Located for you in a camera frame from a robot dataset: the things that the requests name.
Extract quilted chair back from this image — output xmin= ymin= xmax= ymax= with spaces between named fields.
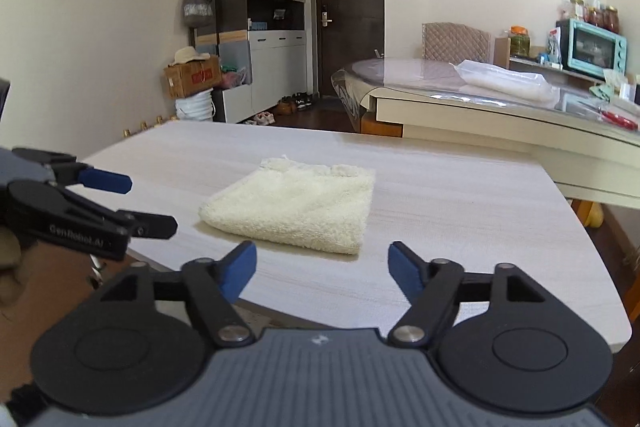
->
xmin=421 ymin=23 xmax=492 ymax=65

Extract white and green snack bag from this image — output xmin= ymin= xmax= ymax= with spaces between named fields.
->
xmin=546 ymin=27 xmax=563 ymax=64

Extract cream glass-topped dining table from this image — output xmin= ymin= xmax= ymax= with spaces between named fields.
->
xmin=331 ymin=55 xmax=640 ymax=210

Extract person's left hand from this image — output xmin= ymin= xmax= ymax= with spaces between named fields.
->
xmin=0 ymin=227 xmax=28 ymax=308

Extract row of gold-capped bottles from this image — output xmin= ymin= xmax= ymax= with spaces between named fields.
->
xmin=122 ymin=114 xmax=178 ymax=138

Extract teal toaster oven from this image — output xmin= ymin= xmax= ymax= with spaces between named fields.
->
xmin=556 ymin=18 xmax=628 ymax=81

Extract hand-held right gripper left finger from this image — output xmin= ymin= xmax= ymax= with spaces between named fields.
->
xmin=102 ymin=240 xmax=257 ymax=348

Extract red-handled tool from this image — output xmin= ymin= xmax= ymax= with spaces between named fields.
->
xmin=597 ymin=107 xmax=640 ymax=131

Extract straw hat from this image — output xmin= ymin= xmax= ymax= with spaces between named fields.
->
xmin=173 ymin=47 xmax=211 ymax=68

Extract dark shoes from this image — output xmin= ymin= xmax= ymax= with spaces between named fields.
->
xmin=275 ymin=92 xmax=315 ymax=115

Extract pale yellow towel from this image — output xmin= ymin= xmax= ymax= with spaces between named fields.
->
xmin=198 ymin=155 xmax=377 ymax=255

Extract light green cloth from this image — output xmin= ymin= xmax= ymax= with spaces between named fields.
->
xmin=589 ymin=69 xmax=626 ymax=101

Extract cardboard box with red print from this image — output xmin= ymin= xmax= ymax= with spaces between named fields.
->
xmin=164 ymin=55 xmax=222 ymax=99

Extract plain brown cardboard box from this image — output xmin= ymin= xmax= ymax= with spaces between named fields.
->
xmin=494 ymin=36 xmax=512 ymax=70

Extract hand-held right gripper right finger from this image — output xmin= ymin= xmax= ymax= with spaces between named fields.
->
xmin=388 ymin=241 xmax=543 ymax=348

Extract white and dark cabinet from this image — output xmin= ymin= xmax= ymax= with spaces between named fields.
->
xmin=187 ymin=0 xmax=308 ymax=124

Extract clear plastic bag white roll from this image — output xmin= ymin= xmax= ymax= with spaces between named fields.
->
xmin=452 ymin=59 xmax=561 ymax=104

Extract orange-lid glass jar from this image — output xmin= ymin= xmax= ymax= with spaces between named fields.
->
xmin=509 ymin=26 xmax=530 ymax=58

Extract white plastic bucket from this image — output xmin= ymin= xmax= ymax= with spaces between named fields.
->
xmin=175 ymin=89 xmax=217 ymax=122

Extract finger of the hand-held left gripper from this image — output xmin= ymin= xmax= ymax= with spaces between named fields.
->
xmin=12 ymin=148 xmax=133 ymax=195
xmin=30 ymin=194 xmax=178 ymax=262

